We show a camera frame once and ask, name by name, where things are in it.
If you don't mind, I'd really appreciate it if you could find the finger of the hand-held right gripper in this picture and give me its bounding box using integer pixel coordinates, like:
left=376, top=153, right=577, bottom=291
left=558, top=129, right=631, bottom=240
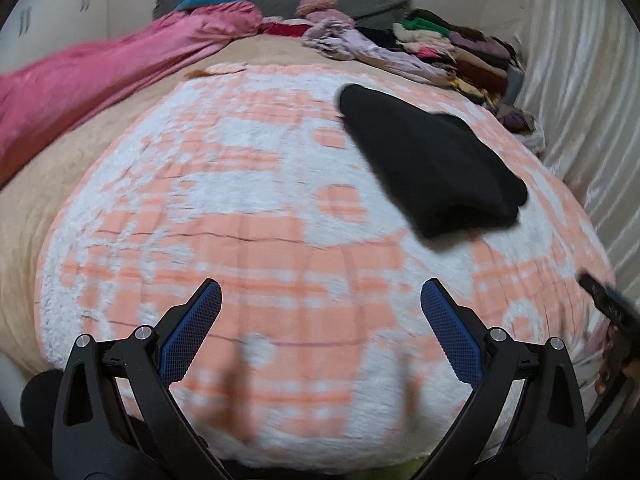
left=577, top=272, right=640, bottom=322

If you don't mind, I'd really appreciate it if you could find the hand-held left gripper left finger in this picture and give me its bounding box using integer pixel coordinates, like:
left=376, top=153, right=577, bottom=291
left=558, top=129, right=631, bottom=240
left=52, top=278, right=223, bottom=480

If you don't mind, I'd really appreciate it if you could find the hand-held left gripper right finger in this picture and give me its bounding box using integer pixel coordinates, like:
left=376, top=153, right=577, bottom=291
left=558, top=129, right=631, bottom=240
left=420, top=278, right=588, bottom=480

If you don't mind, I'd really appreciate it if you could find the black sweatshirt with orange cuffs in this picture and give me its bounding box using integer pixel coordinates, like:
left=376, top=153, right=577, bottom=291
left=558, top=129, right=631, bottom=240
left=337, top=83, right=530, bottom=240

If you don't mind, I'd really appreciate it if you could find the pile of folded clothes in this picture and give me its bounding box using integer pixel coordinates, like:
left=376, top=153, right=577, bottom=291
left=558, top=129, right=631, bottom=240
left=357, top=7, right=526, bottom=106

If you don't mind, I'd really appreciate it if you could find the person's right hand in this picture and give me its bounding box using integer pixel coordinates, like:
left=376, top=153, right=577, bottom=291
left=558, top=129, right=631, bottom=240
left=595, top=325, right=626, bottom=396

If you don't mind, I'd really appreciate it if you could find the orange white plaid blanket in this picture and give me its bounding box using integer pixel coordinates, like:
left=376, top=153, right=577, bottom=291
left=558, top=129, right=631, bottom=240
left=34, top=62, right=618, bottom=476

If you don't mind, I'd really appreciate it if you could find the green fleece garment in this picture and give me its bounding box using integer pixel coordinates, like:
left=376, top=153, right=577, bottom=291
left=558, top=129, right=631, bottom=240
left=350, top=460, right=421, bottom=480

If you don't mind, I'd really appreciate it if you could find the white satin curtain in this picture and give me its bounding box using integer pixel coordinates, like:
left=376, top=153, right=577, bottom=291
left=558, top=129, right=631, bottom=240
left=515, top=0, right=640, bottom=301

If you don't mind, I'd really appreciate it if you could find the purple cloth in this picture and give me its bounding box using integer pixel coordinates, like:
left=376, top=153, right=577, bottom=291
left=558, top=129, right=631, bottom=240
left=495, top=105, right=546, bottom=153

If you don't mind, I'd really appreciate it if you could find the pink quilt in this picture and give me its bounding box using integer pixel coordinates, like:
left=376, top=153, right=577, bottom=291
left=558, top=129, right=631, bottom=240
left=0, top=0, right=263, bottom=186

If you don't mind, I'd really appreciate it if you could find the lilac garment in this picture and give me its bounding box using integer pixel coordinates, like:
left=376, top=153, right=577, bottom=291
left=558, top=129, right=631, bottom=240
left=302, top=12, right=446, bottom=86

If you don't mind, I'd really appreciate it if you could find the red garment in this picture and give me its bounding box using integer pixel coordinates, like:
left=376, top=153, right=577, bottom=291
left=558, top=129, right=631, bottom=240
left=260, top=17, right=311, bottom=38

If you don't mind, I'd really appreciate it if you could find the blue cloth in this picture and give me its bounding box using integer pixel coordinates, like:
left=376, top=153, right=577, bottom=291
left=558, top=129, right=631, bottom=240
left=175, top=0, right=241, bottom=11

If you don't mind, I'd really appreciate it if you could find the white wardrobe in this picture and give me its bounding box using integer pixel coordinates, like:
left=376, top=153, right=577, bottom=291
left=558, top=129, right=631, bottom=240
left=0, top=0, right=156, bottom=78

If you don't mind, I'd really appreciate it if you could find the pink fluffy garment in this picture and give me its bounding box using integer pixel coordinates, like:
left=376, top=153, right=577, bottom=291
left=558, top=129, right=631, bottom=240
left=295, top=0, right=341, bottom=16

